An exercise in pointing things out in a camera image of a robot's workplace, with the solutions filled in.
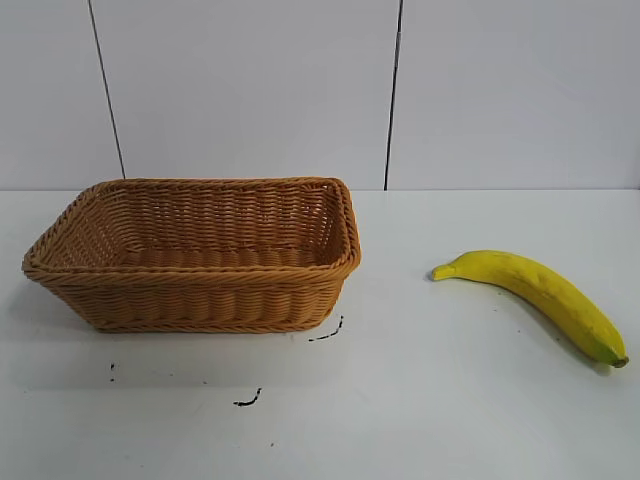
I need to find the yellow banana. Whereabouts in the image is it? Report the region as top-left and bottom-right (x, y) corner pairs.
(431, 249), (631, 370)

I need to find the brown woven wicker basket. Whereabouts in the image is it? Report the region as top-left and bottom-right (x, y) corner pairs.
(21, 174), (362, 334)

